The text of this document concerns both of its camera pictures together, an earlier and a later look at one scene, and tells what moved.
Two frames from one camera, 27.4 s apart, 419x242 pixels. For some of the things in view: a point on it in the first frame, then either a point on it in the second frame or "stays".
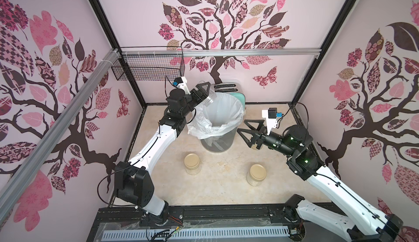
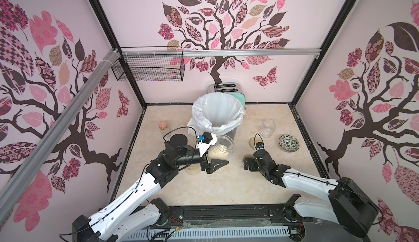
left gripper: (194, 92) -> (211, 167)
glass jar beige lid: (257, 171) -> (222, 149)
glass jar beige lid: (192, 164) stays
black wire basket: (149, 64) stays
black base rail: (279, 215) stays
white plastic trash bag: (214, 120) stays
